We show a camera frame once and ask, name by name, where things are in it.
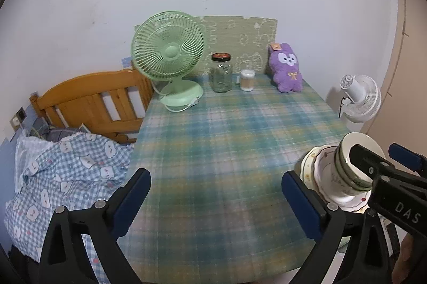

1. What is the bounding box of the green desk fan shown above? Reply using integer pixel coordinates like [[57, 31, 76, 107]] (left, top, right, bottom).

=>
[[135, 16, 204, 113]]

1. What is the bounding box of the wooden bed headboard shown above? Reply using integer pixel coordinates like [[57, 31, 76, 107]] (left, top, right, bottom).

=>
[[30, 69, 153, 144]]

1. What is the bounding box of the blue checkered blanket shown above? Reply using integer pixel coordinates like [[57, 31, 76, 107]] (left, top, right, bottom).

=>
[[3, 131, 136, 284]]

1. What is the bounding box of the beige door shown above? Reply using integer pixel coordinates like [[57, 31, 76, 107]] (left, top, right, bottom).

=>
[[363, 0, 426, 154]]

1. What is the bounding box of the purple plush bunny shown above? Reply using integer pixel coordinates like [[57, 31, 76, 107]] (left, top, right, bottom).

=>
[[268, 43, 303, 93]]

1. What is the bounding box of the green cartoon wall mat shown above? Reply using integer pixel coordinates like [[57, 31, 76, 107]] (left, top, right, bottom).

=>
[[134, 15, 279, 76]]

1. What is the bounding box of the glass jar black lid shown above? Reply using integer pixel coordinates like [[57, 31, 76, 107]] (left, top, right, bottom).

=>
[[209, 53, 233, 93]]

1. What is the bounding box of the scalloped yellow flower plate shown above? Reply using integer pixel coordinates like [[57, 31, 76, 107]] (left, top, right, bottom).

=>
[[300, 145, 370, 213]]

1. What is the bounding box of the white red-pattern plate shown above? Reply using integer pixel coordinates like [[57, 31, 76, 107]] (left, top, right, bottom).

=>
[[311, 146, 370, 213]]

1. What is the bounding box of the white standing fan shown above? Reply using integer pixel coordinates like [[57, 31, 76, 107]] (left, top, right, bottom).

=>
[[339, 75, 381, 124]]

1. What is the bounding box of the wall power outlet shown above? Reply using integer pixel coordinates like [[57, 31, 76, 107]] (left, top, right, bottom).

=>
[[9, 107, 27, 132]]

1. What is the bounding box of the white fan power cord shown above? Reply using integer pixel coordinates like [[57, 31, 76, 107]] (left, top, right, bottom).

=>
[[151, 79, 202, 113]]

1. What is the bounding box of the large floral ceramic bowl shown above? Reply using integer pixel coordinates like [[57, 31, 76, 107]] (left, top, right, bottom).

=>
[[336, 131, 387, 187]]

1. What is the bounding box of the cotton swab container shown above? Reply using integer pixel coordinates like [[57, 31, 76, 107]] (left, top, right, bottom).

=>
[[240, 70, 255, 92]]

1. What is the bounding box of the grey plaid pillow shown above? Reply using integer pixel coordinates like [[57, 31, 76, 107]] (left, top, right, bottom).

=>
[[30, 117, 91, 142]]

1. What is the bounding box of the plaid green tablecloth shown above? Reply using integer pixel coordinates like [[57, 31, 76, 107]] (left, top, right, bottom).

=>
[[119, 75, 347, 283]]

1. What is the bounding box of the small floral ceramic bowl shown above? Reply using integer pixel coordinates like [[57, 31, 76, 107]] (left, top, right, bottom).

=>
[[334, 148, 372, 193]]

